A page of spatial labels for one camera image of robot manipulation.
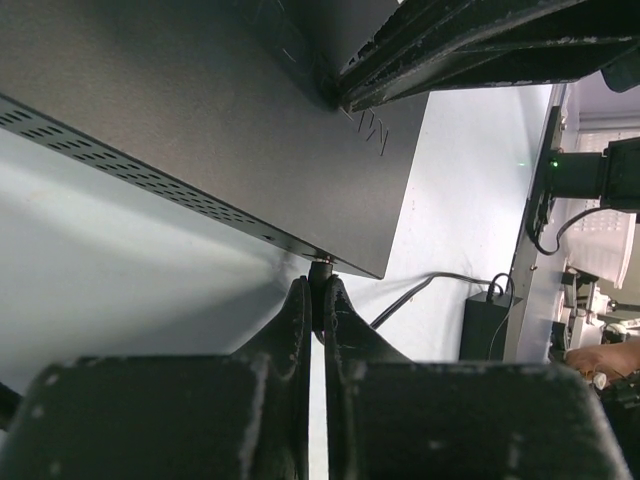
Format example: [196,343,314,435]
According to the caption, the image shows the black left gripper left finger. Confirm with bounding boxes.
[1,278,312,479]

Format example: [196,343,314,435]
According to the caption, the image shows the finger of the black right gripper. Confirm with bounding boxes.
[339,0,578,88]
[342,30,639,112]

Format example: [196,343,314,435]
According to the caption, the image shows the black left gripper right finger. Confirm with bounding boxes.
[323,277,632,479]

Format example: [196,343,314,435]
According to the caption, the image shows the thin black power cable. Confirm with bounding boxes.
[308,259,516,361]

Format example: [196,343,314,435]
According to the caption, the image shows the black network switch box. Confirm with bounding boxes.
[1,1,427,279]

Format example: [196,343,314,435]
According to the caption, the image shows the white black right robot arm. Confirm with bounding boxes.
[337,1,639,244]

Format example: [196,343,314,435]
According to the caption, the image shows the black power adapter brick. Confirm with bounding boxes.
[458,292,510,361]

